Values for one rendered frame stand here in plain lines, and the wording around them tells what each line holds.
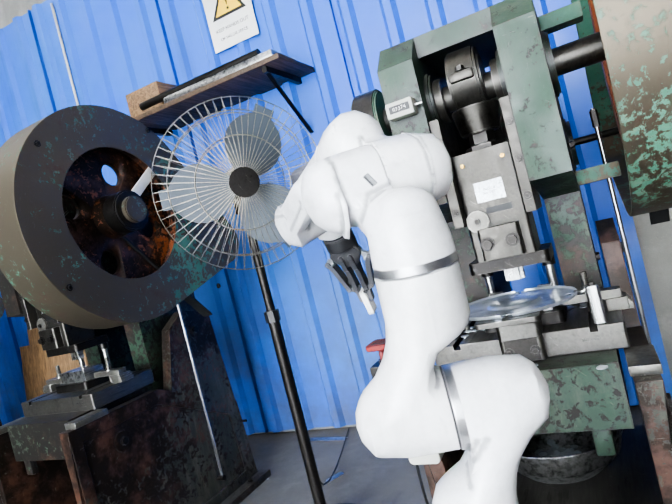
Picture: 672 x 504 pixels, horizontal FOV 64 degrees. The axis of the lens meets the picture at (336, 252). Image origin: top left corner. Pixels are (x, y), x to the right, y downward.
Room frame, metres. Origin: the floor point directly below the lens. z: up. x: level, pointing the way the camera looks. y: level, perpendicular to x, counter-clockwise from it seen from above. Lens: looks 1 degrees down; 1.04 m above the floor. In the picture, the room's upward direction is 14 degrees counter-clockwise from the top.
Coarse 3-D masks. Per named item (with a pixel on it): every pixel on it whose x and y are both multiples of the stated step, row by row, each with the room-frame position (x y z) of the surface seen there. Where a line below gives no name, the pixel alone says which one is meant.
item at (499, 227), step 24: (480, 144) 1.38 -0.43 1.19; (504, 144) 1.31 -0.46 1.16; (456, 168) 1.36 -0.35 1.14; (480, 168) 1.34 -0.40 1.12; (504, 168) 1.31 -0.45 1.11; (480, 192) 1.34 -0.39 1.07; (504, 192) 1.32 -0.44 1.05; (480, 216) 1.34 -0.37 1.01; (504, 216) 1.33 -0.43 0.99; (528, 216) 1.31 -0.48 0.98; (480, 240) 1.33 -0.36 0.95; (504, 240) 1.30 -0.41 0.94; (528, 240) 1.31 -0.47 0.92
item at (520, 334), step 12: (540, 312) 1.14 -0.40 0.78; (480, 324) 1.17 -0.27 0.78; (492, 324) 1.15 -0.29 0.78; (504, 324) 1.14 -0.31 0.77; (516, 324) 1.13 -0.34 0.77; (528, 324) 1.24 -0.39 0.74; (540, 324) 1.26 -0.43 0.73; (504, 336) 1.26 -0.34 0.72; (516, 336) 1.25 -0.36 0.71; (528, 336) 1.24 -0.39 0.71; (540, 336) 1.23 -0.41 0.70; (504, 348) 1.27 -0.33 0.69; (516, 348) 1.26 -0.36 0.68; (528, 348) 1.24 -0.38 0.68; (540, 348) 1.23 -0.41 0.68
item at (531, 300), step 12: (528, 288) 1.41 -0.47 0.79; (540, 288) 1.39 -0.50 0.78; (552, 288) 1.36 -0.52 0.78; (564, 288) 1.32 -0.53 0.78; (480, 300) 1.43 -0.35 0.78; (492, 300) 1.40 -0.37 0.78; (504, 300) 1.33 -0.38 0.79; (516, 300) 1.29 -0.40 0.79; (528, 300) 1.26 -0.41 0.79; (540, 300) 1.25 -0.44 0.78; (552, 300) 1.22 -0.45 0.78; (564, 300) 1.17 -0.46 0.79; (480, 312) 1.29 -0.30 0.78; (492, 312) 1.25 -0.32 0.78; (504, 312) 1.22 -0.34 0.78; (516, 312) 1.16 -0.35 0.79; (528, 312) 1.15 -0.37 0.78
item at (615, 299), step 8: (584, 272) 1.33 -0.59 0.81; (584, 280) 1.33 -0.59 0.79; (608, 288) 1.32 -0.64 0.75; (616, 288) 1.30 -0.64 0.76; (576, 296) 1.34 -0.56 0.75; (584, 296) 1.33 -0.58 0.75; (608, 296) 1.30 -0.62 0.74; (616, 296) 1.30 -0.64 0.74; (624, 296) 1.28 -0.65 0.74; (560, 304) 1.35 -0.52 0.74; (568, 304) 1.35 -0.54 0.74; (608, 304) 1.30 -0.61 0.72; (616, 304) 1.29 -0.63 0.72; (624, 304) 1.28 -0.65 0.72; (632, 304) 1.28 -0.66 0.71
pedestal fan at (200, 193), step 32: (224, 96) 1.78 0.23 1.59; (192, 128) 1.78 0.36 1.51; (224, 128) 1.73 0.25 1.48; (256, 128) 1.81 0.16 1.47; (288, 128) 1.81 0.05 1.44; (192, 160) 1.71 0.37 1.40; (256, 160) 1.74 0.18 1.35; (160, 192) 1.74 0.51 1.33; (192, 192) 1.76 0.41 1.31; (224, 192) 1.78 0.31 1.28; (256, 192) 1.81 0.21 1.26; (288, 192) 1.81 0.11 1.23; (256, 224) 1.85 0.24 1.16; (256, 256) 1.90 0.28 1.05; (288, 384) 1.89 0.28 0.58
